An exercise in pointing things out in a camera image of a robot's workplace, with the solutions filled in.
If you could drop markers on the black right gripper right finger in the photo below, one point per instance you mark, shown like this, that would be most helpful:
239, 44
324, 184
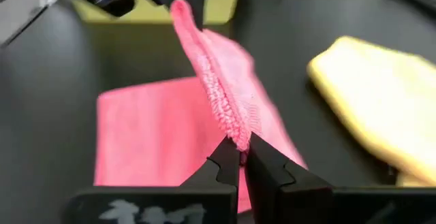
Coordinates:
279, 196

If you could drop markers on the yellow plastic bin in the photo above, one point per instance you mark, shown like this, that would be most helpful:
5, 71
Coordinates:
221, 2

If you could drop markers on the pink microfiber towel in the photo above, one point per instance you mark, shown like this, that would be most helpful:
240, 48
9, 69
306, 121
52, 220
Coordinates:
153, 132

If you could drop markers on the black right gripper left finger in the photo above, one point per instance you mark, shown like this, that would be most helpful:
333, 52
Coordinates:
221, 169

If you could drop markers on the yellow microfiber towel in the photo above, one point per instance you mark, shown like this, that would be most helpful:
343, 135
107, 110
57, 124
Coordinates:
381, 98

